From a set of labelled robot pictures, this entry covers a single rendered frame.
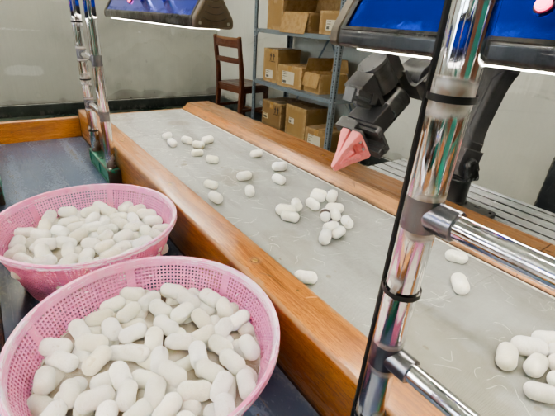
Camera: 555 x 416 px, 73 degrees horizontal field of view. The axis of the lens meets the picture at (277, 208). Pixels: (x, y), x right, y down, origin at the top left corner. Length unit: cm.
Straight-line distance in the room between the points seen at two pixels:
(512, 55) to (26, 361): 51
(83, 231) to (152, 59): 443
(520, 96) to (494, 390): 231
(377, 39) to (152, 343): 39
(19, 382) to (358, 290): 39
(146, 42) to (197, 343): 468
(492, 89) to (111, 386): 89
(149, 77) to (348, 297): 467
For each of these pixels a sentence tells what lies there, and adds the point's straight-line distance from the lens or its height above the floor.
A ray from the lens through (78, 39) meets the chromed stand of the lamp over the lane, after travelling 109.
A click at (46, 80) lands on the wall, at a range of 482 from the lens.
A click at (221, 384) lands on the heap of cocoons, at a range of 41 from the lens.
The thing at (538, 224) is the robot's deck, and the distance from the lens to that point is 109.
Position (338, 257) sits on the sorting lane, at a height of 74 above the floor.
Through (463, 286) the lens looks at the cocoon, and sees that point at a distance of 57.
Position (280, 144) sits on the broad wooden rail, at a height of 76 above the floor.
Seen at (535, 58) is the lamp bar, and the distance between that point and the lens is 35.
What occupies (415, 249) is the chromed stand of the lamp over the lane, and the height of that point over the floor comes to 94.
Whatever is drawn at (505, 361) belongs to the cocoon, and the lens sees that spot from 49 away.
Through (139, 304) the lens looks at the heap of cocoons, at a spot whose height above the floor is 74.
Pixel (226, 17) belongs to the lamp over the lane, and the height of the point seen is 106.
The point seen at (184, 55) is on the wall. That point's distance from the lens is 517.
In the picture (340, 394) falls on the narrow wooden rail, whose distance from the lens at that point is 42.
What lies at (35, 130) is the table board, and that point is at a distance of 142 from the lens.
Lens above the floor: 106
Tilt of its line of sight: 26 degrees down
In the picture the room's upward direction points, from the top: 4 degrees clockwise
